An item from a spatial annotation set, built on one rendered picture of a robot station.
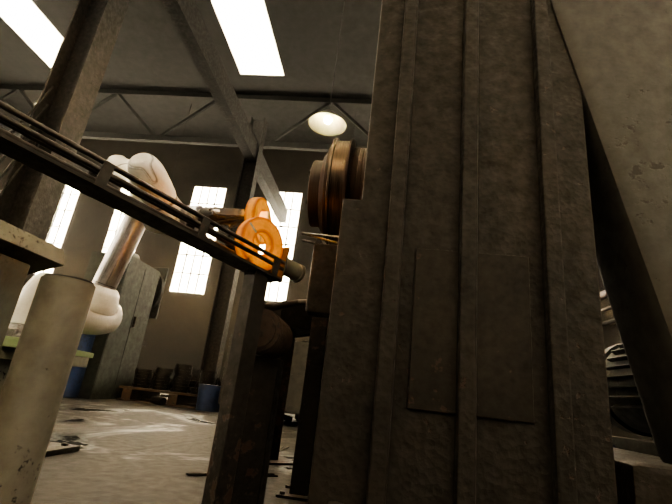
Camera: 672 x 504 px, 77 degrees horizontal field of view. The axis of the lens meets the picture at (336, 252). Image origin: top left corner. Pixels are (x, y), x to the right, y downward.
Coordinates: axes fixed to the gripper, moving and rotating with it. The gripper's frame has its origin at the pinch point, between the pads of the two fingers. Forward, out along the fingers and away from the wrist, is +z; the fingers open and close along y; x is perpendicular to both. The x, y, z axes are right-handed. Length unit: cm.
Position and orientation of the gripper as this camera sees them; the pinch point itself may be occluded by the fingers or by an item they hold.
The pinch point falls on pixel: (258, 216)
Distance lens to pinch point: 141.3
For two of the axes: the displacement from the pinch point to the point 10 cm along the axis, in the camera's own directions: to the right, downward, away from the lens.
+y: -2.0, -3.3, -9.2
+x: 0.6, -9.4, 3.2
